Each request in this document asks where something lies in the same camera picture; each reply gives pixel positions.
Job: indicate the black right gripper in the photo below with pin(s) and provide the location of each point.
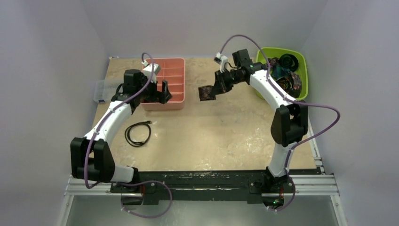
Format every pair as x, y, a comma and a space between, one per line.
220, 83

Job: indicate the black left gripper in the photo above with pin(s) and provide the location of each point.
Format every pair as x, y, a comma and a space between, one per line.
161, 97

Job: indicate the brown patterned necktie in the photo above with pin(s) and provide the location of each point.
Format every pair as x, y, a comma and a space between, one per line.
205, 93

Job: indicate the pink compartment tray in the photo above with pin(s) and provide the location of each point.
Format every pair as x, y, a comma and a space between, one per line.
173, 71

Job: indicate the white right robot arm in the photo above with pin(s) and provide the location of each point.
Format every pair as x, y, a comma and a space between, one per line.
289, 123

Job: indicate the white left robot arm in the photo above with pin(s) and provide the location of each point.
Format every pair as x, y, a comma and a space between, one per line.
91, 157

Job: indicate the colourful ties pile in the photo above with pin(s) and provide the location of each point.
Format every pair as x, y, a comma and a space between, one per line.
288, 80

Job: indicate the clear plastic organizer box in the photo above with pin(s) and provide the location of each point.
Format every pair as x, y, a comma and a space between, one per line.
106, 89

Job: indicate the green plastic bin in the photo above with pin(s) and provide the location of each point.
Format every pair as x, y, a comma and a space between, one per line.
269, 52

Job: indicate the dark green rolled tie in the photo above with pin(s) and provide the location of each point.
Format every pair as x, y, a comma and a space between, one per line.
289, 61

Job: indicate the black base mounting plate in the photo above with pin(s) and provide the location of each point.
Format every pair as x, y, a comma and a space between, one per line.
250, 186

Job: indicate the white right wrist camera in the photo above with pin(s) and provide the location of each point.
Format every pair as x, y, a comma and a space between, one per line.
222, 60

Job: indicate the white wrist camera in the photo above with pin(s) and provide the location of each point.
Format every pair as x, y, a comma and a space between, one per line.
151, 70
222, 60

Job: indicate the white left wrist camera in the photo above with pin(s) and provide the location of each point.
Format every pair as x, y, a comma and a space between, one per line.
151, 70

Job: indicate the aluminium frame rail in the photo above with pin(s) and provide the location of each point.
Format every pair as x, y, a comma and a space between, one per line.
316, 202

